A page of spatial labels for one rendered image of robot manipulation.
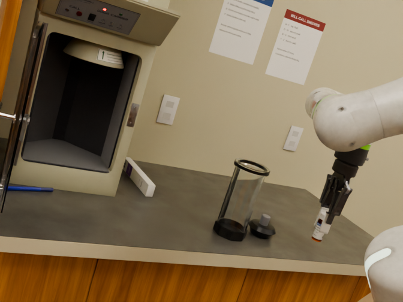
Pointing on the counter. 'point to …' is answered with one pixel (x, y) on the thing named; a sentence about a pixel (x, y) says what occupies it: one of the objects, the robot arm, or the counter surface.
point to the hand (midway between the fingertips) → (324, 220)
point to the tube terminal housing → (64, 177)
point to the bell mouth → (95, 53)
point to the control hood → (149, 21)
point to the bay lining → (80, 99)
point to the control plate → (109, 15)
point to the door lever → (6, 114)
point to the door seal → (23, 115)
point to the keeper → (132, 115)
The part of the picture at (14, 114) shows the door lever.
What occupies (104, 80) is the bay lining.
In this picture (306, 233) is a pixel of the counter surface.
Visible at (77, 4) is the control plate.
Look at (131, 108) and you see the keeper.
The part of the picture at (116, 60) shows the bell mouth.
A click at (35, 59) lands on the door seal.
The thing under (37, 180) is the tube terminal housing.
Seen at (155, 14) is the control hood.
